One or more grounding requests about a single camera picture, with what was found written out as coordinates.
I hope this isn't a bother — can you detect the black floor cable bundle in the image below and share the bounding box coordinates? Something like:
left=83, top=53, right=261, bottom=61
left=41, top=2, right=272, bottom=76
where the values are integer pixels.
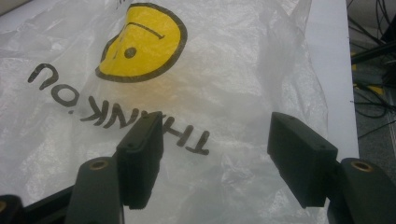
left=346, top=0, right=396, bottom=139

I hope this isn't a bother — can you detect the black metal stand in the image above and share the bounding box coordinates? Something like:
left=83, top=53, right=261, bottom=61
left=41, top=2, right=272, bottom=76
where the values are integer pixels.
left=350, top=39, right=396, bottom=65

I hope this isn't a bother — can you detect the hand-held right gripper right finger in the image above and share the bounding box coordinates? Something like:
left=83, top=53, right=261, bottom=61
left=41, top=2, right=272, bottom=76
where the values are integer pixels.
left=266, top=111, right=339, bottom=209

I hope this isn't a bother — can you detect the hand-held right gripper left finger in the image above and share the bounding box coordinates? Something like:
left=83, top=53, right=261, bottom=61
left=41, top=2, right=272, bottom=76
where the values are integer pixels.
left=116, top=111, right=164, bottom=210

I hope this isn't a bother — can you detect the white table cover sheet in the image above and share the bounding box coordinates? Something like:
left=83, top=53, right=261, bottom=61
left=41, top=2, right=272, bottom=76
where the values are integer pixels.
left=304, top=0, right=361, bottom=163

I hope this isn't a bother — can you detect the clear plastic bag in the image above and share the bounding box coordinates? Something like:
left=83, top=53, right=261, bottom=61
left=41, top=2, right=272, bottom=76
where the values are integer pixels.
left=0, top=0, right=330, bottom=224

